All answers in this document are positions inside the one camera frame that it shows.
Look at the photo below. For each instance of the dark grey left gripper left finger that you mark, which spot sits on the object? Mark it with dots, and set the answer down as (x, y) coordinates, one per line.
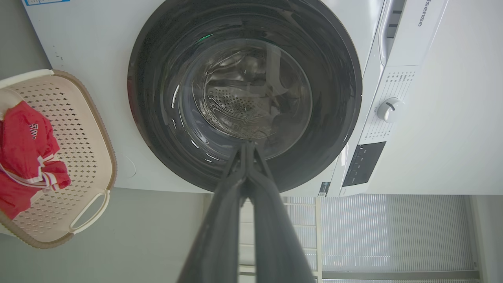
(220, 236)

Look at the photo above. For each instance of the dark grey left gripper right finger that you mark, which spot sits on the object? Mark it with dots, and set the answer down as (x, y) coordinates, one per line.
(275, 236)

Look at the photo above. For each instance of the round black washing machine door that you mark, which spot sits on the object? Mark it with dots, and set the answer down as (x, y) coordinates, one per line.
(243, 94)

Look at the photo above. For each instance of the black washing machine display panel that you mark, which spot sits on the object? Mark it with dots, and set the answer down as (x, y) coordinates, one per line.
(363, 163)

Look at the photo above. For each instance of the white washing machine dial knob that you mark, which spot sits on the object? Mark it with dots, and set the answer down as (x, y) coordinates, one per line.
(389, 109)

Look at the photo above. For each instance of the white front-load washing machine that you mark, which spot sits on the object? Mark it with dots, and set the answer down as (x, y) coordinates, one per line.
(432, 118)

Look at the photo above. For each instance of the small dark sticker label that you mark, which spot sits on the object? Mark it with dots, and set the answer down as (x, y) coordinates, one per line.
(324, 189)

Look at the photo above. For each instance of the beige perforated laundry basket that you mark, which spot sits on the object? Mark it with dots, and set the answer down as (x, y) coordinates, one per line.
(78, 157)

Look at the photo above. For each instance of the red and white garment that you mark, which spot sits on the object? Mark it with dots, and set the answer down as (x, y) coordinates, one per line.
(27, 157)

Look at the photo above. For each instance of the white detergent drawer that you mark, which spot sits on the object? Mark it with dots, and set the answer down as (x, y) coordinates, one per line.
(408, 31)

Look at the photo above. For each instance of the blue energy label sticker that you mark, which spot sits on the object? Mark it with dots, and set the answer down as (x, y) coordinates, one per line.
(45, 2)

